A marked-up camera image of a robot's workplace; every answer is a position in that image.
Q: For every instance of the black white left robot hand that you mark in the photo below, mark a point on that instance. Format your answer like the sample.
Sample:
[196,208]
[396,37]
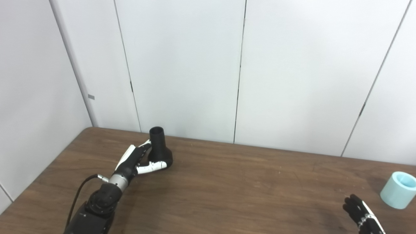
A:
[125,162]

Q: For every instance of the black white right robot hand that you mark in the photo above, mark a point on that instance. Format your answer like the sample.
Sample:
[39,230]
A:
[362,214]

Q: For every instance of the black flared nozzle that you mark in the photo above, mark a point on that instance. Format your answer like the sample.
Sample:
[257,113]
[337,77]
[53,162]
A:
[159,149]

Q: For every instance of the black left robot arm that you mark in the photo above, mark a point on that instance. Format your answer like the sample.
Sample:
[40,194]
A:
[100,201]

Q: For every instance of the white wall corner post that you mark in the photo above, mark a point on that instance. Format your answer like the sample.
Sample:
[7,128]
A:
[74,71]

